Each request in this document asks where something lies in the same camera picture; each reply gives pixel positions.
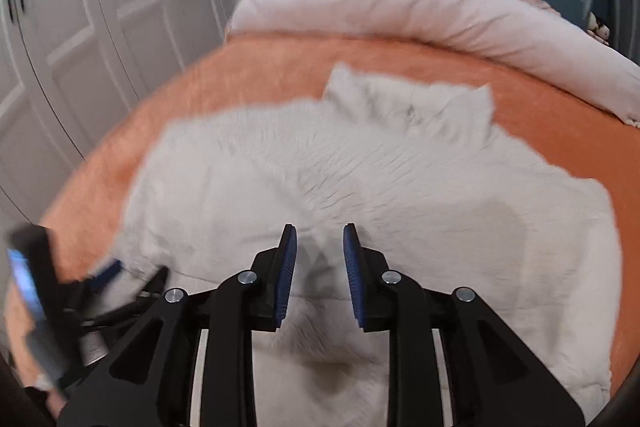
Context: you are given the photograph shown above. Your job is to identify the white crinkled puffer jacket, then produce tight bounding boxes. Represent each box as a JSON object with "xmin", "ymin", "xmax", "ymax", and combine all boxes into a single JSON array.
[{"xmin": 117, "ymin": 62, "xmax": 623, "ymax": 427}]

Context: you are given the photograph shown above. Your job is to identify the small plush toy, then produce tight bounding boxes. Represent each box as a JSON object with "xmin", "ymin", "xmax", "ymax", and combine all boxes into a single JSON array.
[{"xmin": 587, "ymin": 12, "xmax": 612, "ymax": 46}]

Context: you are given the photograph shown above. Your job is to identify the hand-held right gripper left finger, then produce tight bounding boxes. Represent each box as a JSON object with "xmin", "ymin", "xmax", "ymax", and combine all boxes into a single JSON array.
[{"xmin": 59, "ymin": 223, "xmax": 299, "ymax": 427}]

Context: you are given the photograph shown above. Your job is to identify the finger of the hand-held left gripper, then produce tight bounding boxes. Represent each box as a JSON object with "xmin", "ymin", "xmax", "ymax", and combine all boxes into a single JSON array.
[
  {"xmin": 75, "ymin": 258, "xmax": 125, "ymax": 304},
  {"xmin": 92, "ymin": 266, "xmax": 170, "ymax": 325}
]

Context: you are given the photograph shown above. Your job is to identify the white wardrobe doors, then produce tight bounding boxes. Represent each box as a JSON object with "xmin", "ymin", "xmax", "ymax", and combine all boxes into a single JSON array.
[{"xmin": 0, "ymin": 0, "xmax": 258, "ymax": 228}]

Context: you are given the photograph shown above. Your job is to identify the orange fleece blanket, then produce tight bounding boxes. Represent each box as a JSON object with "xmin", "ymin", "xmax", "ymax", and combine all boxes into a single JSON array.
[{"xmin": 10, "ymin": 29, "xmax": 640, "ymax": 408}]

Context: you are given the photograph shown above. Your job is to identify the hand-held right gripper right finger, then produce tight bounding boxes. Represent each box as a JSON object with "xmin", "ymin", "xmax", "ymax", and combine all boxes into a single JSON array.
[{"xmin": 343, "ymin": 223, "xmax": 586, "ymax": 427}]

